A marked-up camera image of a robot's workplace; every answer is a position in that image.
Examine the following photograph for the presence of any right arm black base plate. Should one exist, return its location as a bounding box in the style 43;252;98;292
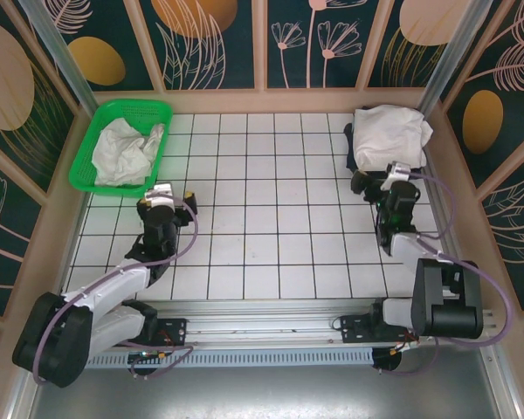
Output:
340;313;420;344

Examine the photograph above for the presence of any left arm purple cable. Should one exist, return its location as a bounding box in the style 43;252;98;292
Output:
32;194;201;388

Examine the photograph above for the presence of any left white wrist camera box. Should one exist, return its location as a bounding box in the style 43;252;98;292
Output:
144;182;176;209

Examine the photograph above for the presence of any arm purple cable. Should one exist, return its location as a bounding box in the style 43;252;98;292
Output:
377;168;514;377
32;194;201;388

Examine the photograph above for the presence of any green plastic basket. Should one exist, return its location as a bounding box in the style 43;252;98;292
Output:
67;99;174;197

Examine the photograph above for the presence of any aluminium corner post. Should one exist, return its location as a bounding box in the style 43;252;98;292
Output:
17;0;97;117
417;0;493;123

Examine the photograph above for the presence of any crumpled white t-shirt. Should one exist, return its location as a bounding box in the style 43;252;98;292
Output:
91;117;166;188

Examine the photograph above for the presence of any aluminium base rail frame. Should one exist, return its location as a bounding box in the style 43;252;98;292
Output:
24;299;501;350

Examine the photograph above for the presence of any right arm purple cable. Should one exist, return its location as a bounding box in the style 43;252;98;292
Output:
377;168;514;377

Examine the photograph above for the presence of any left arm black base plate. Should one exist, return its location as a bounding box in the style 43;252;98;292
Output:
107;318;189;348

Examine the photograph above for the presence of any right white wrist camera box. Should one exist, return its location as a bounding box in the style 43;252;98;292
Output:
379;160;415;191

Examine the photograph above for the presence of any white t-shirt with robot print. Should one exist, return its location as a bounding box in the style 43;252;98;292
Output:
353;103;435;175

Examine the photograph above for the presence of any slotted grey cable duct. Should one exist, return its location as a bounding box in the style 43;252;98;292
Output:
85;347;375;367

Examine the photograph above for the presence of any folded navy t-shirt stack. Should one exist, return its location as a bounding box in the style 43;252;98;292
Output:
342;104;428;174

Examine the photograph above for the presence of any grey metal sheet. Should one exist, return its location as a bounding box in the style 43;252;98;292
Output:
8;344;521;419

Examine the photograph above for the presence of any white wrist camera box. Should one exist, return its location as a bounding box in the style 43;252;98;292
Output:
144;182;176;209
379;160;415;191

